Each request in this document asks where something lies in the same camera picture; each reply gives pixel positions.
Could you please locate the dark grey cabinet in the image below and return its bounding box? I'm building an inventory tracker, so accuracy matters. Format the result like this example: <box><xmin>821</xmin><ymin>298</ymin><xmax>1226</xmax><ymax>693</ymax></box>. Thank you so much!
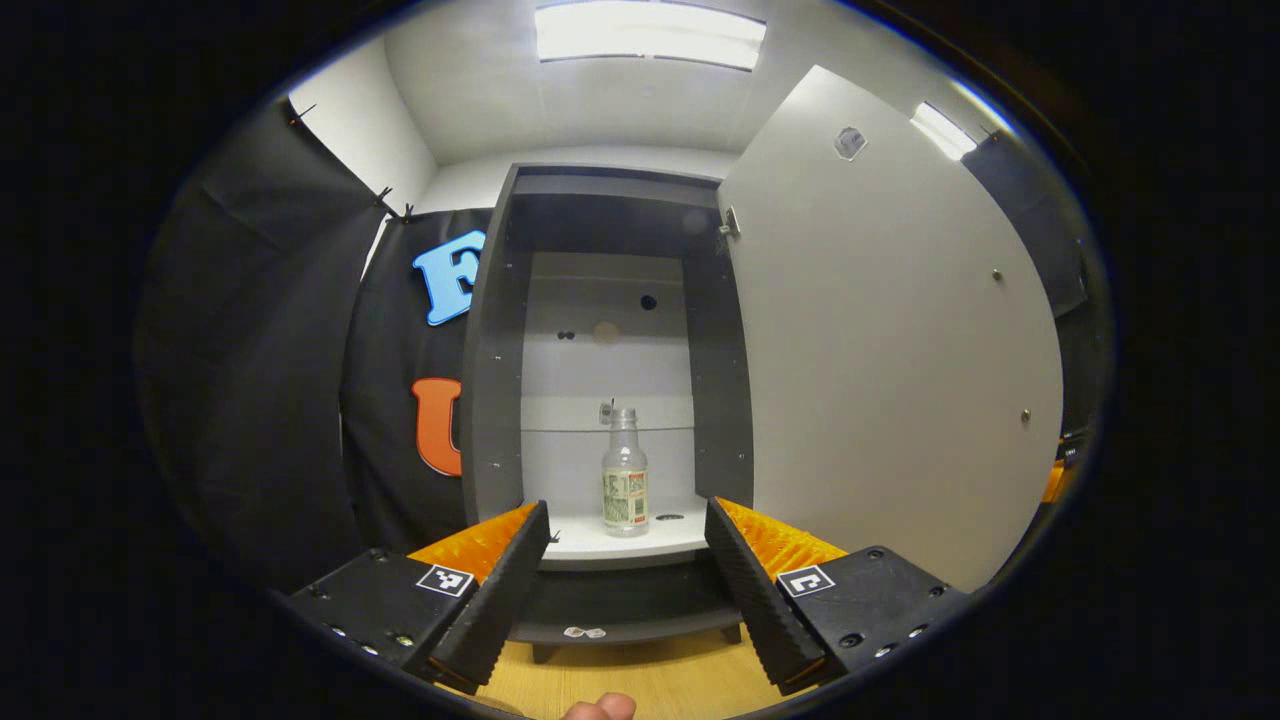
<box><xmin>460</xmin><ymin>163</ymin><xmax>756</xmax><ymax>663</ymax></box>

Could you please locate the large ceiling light panel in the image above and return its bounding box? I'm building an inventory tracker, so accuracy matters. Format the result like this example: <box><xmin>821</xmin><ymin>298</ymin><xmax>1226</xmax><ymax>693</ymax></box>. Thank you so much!
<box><xmin>535</xmin><ymin>0</ymin><xmax>768</xmax><ymax>71</ymax></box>

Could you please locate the grey cabinet door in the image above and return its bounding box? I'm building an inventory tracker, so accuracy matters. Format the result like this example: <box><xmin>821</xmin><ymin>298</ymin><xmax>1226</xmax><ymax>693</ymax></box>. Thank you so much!
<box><xmin>718</xmin><ymin>65</ymin><xmax>1064</xmax><ymax>593</ymax></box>

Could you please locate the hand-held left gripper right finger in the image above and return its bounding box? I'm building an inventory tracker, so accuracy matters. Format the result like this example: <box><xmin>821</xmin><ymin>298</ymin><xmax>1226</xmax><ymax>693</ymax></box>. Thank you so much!
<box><xmin>705</xmin><ymin>497</ymin><xmax>971</xmax><ymax>698</ymax></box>

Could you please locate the clear plastic bottle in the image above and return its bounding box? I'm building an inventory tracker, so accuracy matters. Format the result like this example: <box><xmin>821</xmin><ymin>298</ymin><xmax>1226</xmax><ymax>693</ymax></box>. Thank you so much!
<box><xmin>601</xmin><ymin>407</ymin><xmax>651</xmax><ymax>538</ymax></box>

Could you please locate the black backdrop cloth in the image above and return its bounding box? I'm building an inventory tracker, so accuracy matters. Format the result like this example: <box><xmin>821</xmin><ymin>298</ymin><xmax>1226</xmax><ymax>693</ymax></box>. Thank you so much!
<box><xmin>135</xmin><ymin>95</ymin><xmax>1101</xmax><ymax>596</ymax></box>

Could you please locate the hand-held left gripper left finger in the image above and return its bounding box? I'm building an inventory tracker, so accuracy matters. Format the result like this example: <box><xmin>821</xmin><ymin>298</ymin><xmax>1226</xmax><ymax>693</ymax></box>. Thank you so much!
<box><xmin>285</xmin><ymin>500</ymin><xmax>551</xmax><ymax>696</ymax></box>

